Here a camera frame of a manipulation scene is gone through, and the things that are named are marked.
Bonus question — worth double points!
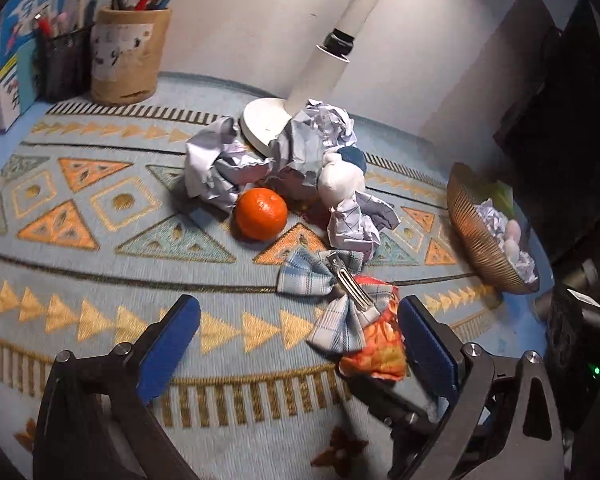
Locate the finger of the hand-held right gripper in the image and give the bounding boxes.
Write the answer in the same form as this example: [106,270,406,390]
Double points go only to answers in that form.
[347,372,443,433]
[387,430,433,480]

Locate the golden woven bowl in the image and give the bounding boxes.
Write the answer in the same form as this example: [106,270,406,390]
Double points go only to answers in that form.
[447,162,541,295]

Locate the light green packet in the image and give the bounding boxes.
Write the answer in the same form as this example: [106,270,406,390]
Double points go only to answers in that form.
[490,182,515,211]

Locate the pastel dango plush keychain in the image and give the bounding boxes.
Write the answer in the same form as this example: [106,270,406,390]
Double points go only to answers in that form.
[500,220,523,261]

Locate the plaid bow hair clip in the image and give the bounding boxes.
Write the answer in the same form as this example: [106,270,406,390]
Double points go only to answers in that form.
[278,247,400,353]

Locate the orange snack packet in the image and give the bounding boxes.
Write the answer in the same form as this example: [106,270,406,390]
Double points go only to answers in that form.
[339,275,407,381]

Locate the bundle of pink pens pencils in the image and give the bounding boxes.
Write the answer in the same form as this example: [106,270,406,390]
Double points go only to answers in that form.
[31,0,100,36]

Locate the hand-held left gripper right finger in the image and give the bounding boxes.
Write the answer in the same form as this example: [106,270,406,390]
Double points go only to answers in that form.
[397,295,567,480]

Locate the white plush toy blue hat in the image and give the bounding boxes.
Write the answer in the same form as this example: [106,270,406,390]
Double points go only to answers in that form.
[316,146,368,213]

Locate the blue patterned woven mat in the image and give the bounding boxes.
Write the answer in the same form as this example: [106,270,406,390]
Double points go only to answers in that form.
[0,72,553,480]

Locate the orange tangerine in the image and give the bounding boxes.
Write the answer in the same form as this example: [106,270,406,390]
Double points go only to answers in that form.
[235,187,288,242]

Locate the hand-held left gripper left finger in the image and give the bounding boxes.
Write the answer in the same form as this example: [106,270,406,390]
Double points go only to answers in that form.
[32,294,202,480]

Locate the blue cover workbook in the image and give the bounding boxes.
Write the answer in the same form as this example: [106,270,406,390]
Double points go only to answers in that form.
[0,0,81,131]

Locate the white desk lamp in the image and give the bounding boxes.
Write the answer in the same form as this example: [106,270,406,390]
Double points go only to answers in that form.
[240,0,406,158]

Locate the black monitor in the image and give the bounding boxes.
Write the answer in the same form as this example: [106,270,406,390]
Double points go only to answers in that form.
[495,0,600,261]

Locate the black mesh pen cup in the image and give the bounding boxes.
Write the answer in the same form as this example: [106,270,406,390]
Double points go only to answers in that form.
[34,22,97,102]

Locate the white paper ball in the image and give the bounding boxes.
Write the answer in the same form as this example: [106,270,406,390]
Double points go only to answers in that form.
[510,250,538,283]
[267,120,331,206]
[300,99,358,153]
[184,116,276,213]
[326,190,401,261]

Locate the bamboo cylinder pen holder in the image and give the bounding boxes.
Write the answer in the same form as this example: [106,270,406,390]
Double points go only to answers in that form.
[90,6,172,107]

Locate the large grid paper ball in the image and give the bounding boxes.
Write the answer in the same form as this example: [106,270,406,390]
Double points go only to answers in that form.
[475,199,510,233]

